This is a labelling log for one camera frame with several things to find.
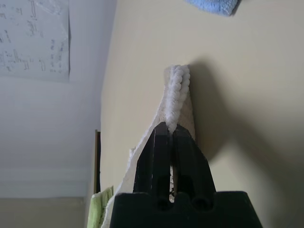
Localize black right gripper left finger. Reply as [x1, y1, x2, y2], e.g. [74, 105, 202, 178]
[133, 122, 171, 209]

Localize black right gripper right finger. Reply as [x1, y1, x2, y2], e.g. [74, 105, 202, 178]
[172, 124, 217, 209]

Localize beige towel with white trim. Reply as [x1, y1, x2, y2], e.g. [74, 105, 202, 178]
[102, 64, 197, 228]

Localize green folded towel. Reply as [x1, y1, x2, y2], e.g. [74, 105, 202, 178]
[86, 186, 114, 228]

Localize blue folded towel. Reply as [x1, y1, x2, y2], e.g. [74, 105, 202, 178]
[184, 0, 243, 17]

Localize wooden side table black frame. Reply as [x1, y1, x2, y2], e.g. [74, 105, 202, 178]
[94, 129, 102, 193]

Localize white paper sheet on wall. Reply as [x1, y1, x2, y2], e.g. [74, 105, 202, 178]
[0, 0, 71, 83]

